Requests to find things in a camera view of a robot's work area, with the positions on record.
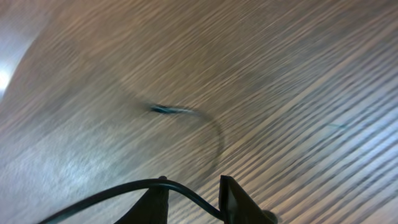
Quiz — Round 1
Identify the right camera black cable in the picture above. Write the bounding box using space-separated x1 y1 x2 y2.
37 178 224 224

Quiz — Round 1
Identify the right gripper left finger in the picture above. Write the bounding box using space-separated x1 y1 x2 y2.
115 187 169 224

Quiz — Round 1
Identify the black USB cable long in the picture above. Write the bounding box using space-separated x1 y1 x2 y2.
149 103 226 174

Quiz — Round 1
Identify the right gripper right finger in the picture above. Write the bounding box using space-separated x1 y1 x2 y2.
219 175 278 224

